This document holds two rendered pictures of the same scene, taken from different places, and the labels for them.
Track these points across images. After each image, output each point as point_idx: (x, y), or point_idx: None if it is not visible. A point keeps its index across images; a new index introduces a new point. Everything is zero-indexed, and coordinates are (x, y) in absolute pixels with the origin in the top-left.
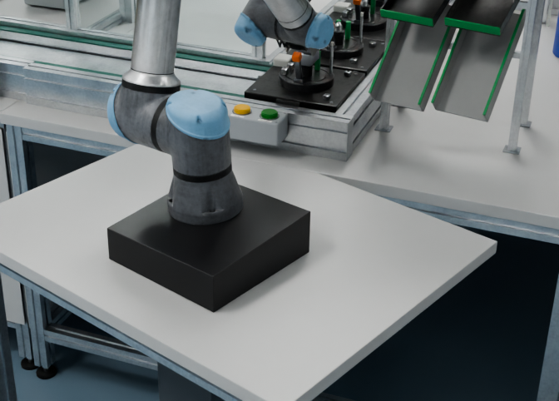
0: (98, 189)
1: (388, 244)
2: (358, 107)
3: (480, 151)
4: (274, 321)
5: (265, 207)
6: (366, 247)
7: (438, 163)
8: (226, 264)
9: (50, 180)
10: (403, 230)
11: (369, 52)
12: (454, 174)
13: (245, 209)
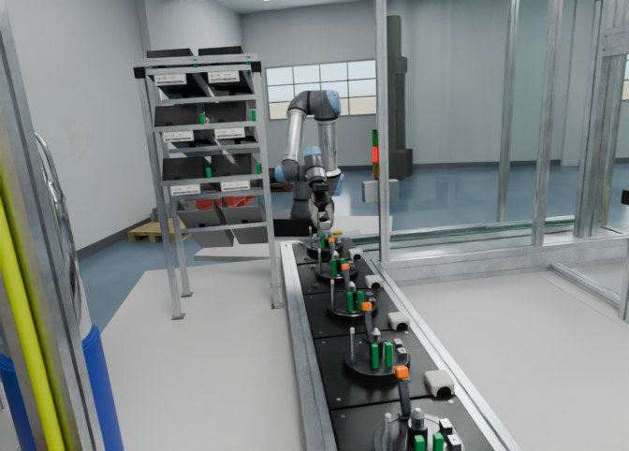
0: (369, 231)
1: (239, 244)
2: (282, 249)
3: (208, 288)
4: None
5: (282, 217)
6: None
7: (230, 275)
8: (279, 210)
9: None
10: (235, 249)
11: (310, 279)
12: (220, 273)
13: (288, 216)
